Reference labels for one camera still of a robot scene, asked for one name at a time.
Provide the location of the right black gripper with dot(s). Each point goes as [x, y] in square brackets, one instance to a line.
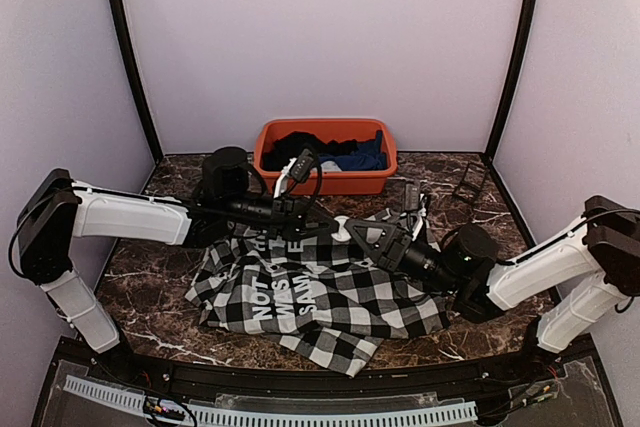
[396, 248]

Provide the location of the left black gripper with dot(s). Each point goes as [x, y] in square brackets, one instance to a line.
[289, 218]

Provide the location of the black white plaid shirt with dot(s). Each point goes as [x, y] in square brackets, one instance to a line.
[320, 298]

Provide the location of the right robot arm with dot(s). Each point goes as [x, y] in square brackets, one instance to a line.
[600, 247]

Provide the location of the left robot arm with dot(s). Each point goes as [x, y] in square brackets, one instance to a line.
[231, 191]

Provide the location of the orange plastic basin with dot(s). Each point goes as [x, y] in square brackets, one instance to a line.
[334, 182]

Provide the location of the blue garment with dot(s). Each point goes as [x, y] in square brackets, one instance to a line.
[353, 155]

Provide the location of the black garment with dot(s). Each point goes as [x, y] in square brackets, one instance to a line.
[290, 146]

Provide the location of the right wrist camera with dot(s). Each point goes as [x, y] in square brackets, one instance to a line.
[414, 208]

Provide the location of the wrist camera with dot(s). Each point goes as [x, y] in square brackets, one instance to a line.
[414, 208]
[298, 171]

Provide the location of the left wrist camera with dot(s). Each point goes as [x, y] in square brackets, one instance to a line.
[298, 171]

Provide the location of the black front rail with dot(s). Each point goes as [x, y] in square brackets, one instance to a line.
[483, 379]

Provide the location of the white slotted cable duct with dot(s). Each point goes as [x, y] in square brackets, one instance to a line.
[239, 410]

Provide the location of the right black frame post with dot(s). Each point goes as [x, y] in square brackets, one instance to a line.
[512, 77]

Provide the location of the black frame post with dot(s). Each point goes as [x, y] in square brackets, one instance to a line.
[512, 77]
[129, 61]

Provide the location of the left black frame post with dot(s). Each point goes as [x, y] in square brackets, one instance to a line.
[129, 61]

